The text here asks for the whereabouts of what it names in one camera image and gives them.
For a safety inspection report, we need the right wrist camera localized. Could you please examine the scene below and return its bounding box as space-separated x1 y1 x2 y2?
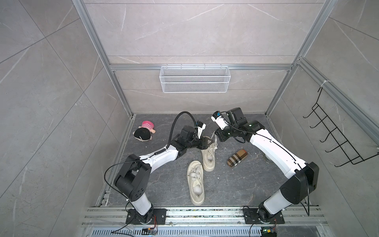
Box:
211 107 248 131

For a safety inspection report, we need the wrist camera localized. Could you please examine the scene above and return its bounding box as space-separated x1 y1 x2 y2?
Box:
211 107 248 131
195 120 206 139

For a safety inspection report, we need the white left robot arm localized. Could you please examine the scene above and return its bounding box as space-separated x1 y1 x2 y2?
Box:
114 122 210 218

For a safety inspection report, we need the white wire mesh basket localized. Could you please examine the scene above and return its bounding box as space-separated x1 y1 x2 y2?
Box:
159 66 231 93

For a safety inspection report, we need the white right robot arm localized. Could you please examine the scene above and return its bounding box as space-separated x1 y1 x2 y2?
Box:
212 116 319 222

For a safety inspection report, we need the cream sneaker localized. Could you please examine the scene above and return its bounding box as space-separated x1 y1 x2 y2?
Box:
187 161 205 206
201 134 218 172

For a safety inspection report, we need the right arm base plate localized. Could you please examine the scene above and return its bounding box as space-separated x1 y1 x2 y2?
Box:
242 207 285 224

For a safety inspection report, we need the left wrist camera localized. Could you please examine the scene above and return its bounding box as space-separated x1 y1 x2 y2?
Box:
195 120 206 139

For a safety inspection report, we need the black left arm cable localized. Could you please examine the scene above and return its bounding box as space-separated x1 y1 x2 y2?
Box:
165 111 197 149

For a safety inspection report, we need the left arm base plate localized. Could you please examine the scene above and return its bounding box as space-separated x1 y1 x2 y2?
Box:
125 208 167 225

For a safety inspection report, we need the pink plush doll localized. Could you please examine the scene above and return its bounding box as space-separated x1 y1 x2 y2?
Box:
133 120 156 142

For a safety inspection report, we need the aluminium corner frame post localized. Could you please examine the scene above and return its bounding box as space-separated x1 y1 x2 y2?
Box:
265 0 338 118

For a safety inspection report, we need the aluminium front rail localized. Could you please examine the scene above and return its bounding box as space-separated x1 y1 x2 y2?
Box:
78 206 334 237

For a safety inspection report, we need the black wire hook rack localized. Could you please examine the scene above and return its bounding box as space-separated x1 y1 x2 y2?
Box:
303 87 379 167

